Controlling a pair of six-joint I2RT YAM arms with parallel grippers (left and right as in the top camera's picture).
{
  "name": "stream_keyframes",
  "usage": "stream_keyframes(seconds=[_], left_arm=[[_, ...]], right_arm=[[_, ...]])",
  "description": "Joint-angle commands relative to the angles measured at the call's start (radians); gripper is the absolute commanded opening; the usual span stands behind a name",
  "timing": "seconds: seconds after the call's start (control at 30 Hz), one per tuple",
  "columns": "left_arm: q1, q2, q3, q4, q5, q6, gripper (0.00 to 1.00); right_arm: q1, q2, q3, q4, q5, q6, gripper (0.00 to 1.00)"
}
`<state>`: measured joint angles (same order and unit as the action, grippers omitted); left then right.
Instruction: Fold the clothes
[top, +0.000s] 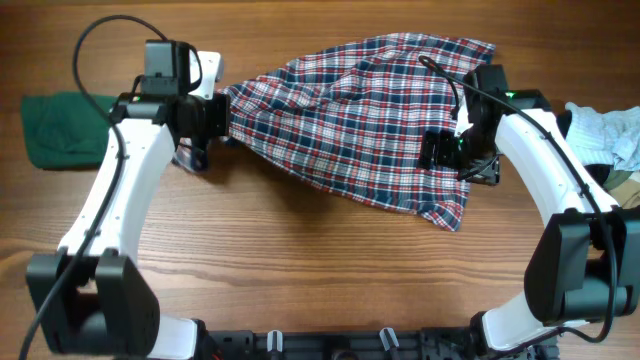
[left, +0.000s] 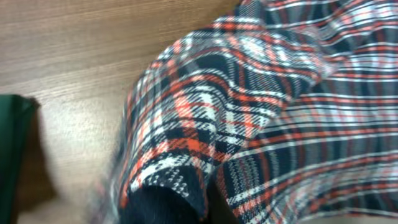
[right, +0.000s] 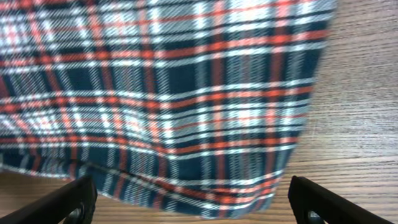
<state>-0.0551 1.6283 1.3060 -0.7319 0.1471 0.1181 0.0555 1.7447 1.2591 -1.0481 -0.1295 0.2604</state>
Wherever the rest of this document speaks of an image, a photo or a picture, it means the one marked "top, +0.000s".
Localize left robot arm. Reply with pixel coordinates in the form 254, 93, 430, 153
26, 40, 230, 359

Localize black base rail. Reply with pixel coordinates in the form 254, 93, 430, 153
194, 327, 559, 360

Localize light blue striped garment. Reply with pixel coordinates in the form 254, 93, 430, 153
565, 102, 639, 172

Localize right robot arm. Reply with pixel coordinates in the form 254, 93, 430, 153
418, 65, 639, 359

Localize plaid shorts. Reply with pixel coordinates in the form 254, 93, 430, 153
224, 32, 496, 231

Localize olive tan garment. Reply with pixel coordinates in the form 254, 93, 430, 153
603, 170, 639, 209

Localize green folded cloth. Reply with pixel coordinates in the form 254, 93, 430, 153
20, 92, 109, 170

